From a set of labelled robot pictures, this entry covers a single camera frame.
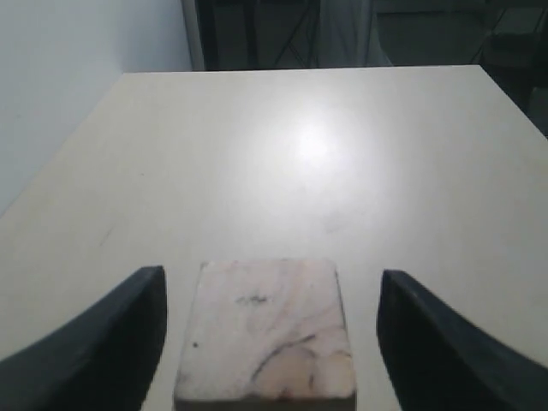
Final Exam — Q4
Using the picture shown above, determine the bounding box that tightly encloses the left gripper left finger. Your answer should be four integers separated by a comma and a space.
1, 266, 167, 410

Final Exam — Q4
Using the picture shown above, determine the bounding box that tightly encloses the grey curtain background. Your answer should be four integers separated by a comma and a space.
319, 0, 392, 69

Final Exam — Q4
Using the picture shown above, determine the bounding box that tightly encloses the small wooden cube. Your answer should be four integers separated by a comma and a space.
173, 259, 357, 410

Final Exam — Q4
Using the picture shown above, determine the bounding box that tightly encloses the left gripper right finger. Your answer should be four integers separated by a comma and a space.
376, 270, 547, 410

